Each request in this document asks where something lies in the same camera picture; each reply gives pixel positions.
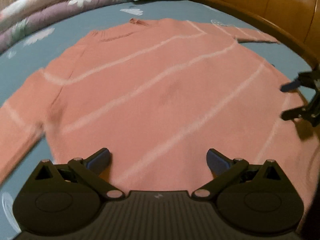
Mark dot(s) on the wooden headboard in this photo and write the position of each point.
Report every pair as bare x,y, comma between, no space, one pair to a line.
275,2

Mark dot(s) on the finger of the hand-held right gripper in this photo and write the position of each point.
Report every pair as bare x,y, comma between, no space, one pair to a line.
297,112
291,86

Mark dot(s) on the purple floral quilt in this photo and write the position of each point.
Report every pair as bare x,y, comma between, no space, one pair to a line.
55,13

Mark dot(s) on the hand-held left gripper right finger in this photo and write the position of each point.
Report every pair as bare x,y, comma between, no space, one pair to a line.
216,161

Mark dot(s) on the pink striped knit sweater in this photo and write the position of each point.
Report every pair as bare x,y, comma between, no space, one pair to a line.
162,92

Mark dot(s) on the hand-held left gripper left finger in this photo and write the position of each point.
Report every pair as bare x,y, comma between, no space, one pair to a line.
98,160

